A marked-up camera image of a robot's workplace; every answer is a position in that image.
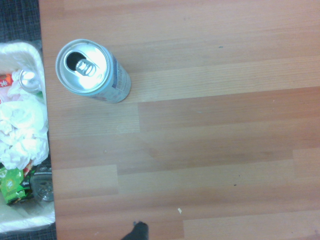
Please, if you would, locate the green snack wrapper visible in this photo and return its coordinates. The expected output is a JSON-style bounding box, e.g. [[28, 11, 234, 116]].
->
[[0, 166, 31, 206]]

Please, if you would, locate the trash bin with white liner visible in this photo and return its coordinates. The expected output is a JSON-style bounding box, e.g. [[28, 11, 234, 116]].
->
[[0, 39, 57, 235]]

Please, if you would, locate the small silver can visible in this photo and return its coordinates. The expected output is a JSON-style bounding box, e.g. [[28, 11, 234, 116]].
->
[[18, 68, 42, 94]]

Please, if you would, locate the orange red snack wrapper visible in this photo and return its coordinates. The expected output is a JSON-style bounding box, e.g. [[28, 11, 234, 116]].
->
[[0, 73, 13, 88]]

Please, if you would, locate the crumpled white tissue paper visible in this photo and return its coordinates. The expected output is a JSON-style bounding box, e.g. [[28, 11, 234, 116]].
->
[[0, 70, 50, 170]]

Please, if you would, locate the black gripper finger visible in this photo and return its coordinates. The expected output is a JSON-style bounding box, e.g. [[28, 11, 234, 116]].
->
[[120, 220, 149, 240]]

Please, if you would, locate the silver light blue drink can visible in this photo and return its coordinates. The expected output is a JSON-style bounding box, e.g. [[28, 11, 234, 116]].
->
[[55, 38, 132, 105]]

